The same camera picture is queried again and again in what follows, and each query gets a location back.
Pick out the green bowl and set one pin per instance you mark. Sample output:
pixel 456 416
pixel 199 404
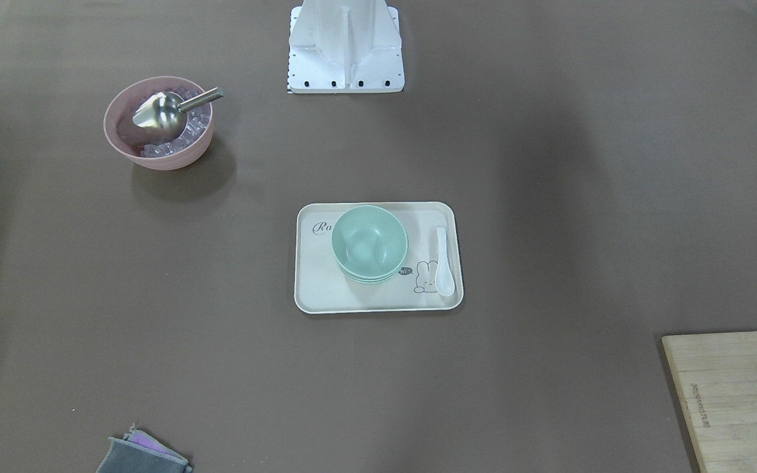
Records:
pixel 364 280
pixel 369 241
pixel 343 270

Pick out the green bowl on tray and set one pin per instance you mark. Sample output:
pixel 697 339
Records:
pixel 364 280

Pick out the cream rabbit tray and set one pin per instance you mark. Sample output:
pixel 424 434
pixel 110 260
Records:
pixel 320 287

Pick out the white ceramic spoon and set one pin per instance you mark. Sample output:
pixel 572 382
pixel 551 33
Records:
pixel 444 277

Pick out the pink bowl with ice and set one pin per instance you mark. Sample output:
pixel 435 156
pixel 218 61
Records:
pixel 133 145

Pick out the metal scoop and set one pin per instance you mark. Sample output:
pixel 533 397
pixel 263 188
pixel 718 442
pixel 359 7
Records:
pixel 163 117

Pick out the grey folded cloth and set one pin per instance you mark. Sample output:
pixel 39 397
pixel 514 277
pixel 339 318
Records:
pixel 138 451

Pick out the wooden cutting board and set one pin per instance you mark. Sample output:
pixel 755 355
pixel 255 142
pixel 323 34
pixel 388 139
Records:
pixel 715 377

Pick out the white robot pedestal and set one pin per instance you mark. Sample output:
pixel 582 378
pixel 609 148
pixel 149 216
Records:
pixel 338 47

